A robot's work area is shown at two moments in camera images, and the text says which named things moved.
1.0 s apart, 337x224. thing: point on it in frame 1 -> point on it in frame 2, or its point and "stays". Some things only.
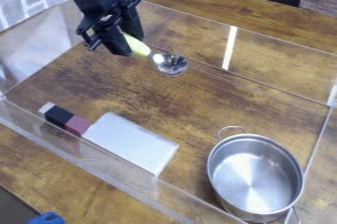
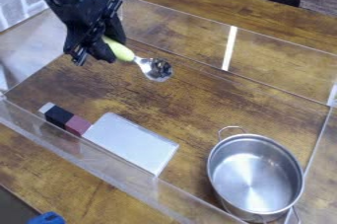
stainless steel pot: (256, 177) stays
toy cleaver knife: (134, 144) stays
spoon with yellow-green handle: (168, 62) -> (157, 68)
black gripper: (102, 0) -> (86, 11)
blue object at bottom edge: (48, 218) stays
